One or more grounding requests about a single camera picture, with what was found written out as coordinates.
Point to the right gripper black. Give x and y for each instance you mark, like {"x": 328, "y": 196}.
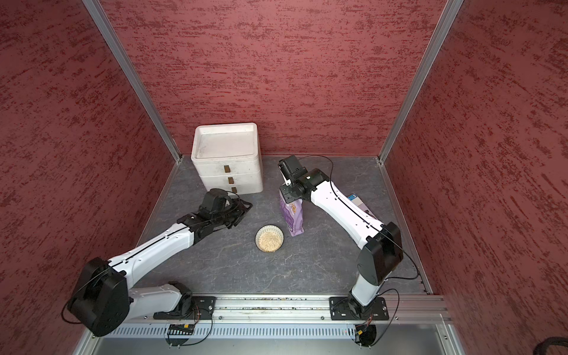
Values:
{"x": 289, "y": 197}

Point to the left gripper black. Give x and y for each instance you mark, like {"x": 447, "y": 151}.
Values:
{"x": 241, "y": 210}

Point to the purple oats bag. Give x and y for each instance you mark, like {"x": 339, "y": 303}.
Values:
{"x": 293, "y": 215}

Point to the green patterned breakfast bowl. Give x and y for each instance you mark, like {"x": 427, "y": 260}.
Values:
{"x": 269, "y": 239}

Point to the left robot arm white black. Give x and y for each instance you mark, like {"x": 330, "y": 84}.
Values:
{"x": 106, "y": 294}

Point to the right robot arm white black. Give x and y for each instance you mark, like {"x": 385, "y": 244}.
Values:
{"x": 380, "y": 244}

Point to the white three-drawer storage box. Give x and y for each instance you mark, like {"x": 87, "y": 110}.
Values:
{"x": 228, "y": 157}

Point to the dog book Why Dogs Bark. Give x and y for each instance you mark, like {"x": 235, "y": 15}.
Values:
{"x": 356, "y": 200}

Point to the left controller board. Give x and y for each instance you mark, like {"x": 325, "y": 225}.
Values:
{"x": 180, "y": 330}

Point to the controller board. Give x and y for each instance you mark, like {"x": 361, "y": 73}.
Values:
{"x": 180, "y": 330}
{"x": 365, "y": 335}

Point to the right controller board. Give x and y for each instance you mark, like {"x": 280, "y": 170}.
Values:
{"x": 365, "y": 335}

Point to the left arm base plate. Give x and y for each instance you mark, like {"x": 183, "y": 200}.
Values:
{"x": 191, "y": 308}

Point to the aluminium mounting rail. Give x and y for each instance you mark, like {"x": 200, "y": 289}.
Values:
{"x": 315, "y": 308}

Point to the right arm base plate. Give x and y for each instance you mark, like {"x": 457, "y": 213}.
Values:
{"x": 347, "y": 308}

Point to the perforated cable duct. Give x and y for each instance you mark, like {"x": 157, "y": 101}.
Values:
{"x": 226, "y": 331}

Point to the right corner aluminium post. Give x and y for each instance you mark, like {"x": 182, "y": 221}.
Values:
{"x": 440, "y": 33}

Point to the corner aluminium post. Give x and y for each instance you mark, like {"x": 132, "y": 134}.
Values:
{"x": 440, "y": 33}
{"x": 102, "y": 22}

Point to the left corner aluminium post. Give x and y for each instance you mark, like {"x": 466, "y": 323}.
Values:
{"x": 102, "y": 22}

